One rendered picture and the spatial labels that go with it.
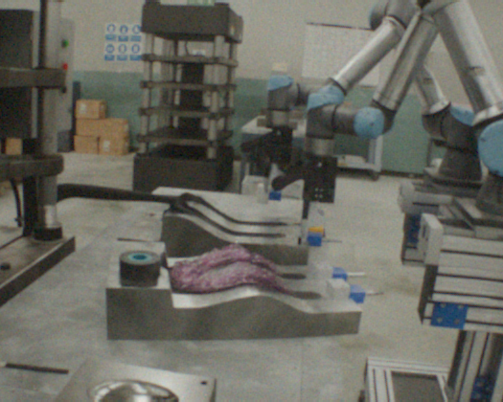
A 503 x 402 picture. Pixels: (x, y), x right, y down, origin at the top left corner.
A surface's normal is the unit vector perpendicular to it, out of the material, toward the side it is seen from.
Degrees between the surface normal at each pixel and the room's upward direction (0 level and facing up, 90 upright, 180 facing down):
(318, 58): 90
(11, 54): 90
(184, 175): 90
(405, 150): 90
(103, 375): 0
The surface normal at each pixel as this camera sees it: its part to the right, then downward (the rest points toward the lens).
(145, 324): 0.19, 0.24
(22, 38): -0.11, 0.22
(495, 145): -0.53, 0.27
